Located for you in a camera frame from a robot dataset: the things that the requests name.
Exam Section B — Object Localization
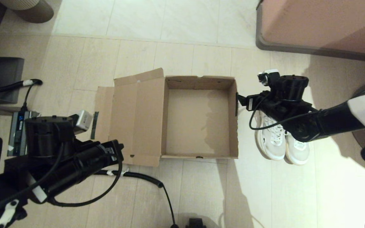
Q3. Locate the white lace-up sneaker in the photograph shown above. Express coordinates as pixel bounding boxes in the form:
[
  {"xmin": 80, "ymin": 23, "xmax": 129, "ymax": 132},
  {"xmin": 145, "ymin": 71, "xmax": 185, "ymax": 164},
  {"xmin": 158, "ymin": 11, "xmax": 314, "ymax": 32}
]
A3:
[
  {"xmin": 255, "ymin": 109, "xmax": 287, "ymax": 161},
  {"xmin": 284, "ymin": 127, "xmax": 310, "ymax": 166}
]

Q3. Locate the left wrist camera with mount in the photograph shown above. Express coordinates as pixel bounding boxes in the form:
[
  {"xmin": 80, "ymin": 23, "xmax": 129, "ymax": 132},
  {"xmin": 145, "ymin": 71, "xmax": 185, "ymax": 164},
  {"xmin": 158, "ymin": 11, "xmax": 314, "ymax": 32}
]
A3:
[{"xmin": 70, "ymin": 110, "xmax": 93, "ymax": 135}]

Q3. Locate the black coiled floor cable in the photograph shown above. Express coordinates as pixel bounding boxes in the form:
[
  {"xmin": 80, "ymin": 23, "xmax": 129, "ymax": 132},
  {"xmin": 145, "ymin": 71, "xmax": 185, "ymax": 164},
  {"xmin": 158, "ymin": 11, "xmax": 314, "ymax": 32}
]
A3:
[{"xmin": 94, "ymin": 169, "xmax": 179, "ymax": 228}]

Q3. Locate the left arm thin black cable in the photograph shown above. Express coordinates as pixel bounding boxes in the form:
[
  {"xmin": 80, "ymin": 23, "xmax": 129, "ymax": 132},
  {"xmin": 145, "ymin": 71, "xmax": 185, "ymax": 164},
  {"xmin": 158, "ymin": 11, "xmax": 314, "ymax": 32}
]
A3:
[{"xmin": 48, "ymin": 152, "xmax": 123, "ymax": 208}]

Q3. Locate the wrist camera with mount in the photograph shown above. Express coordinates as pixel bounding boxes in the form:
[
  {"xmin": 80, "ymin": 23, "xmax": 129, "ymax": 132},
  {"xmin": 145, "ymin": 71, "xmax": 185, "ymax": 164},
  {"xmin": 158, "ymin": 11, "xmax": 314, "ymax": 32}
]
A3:
[
  {"xmin": 258, "ymin": 69, "xmax": 280, "ymax": 92},
  {"xmin": 70, "ymin": 110, "xmax": 93, "ymax": 135}
]

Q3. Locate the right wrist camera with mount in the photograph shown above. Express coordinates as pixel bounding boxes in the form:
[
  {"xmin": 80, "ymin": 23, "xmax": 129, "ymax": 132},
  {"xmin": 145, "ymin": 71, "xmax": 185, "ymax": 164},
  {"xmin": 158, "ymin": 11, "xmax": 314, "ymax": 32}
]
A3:
[{"xmin": 258, "ymin": 69, "xmax": 280, "ymax": 92}]

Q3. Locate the cardboard shoe box with lid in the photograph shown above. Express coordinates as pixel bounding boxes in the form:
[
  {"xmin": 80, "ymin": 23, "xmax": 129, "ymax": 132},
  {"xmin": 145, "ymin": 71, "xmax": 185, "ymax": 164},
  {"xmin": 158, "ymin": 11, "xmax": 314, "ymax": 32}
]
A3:
[{"xmin": 91, "ymin": 67, "xmax": 239, "ymax": 167}]

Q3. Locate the grey power inverter box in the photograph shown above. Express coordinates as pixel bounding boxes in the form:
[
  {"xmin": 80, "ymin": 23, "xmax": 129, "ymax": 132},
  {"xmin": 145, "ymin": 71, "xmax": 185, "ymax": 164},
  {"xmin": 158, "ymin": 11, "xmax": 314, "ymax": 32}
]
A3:
[{"xmin": 8, "ymin": 111, "xmax": 40, "ymax": 157}]

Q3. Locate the dark grey plastic bin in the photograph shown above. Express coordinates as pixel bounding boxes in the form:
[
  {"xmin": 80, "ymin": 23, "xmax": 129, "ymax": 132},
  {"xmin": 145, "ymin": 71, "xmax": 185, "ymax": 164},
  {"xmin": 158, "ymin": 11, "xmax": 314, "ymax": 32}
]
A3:
[{"xmin": 0, "ymin": 57, "xmax": 24, "ymax": 104}]

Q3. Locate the beige ribbed round pouf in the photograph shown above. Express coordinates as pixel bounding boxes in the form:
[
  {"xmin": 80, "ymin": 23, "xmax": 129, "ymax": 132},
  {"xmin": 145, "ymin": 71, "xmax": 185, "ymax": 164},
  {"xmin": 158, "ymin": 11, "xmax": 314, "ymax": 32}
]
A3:
[{"xmin": 0, "ymin": 0, "xmax": 54, "ymax": 23}]

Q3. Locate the black corrugated hose with tape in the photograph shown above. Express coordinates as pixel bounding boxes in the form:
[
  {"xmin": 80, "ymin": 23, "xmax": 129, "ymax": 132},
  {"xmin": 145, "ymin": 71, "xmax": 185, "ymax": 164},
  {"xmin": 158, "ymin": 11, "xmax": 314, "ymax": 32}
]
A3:
[{"xmin": 0, "ymin": 79, "xmax": 43, "ymax": 112}]

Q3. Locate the pink sofa with grey base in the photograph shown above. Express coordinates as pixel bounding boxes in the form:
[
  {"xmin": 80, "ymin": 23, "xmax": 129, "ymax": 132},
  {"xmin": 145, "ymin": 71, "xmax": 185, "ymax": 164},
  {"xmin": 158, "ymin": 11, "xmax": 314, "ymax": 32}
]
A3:
[{"xmin": 255, "ymin": 0, "xmax": 365, "ymax": 65}]

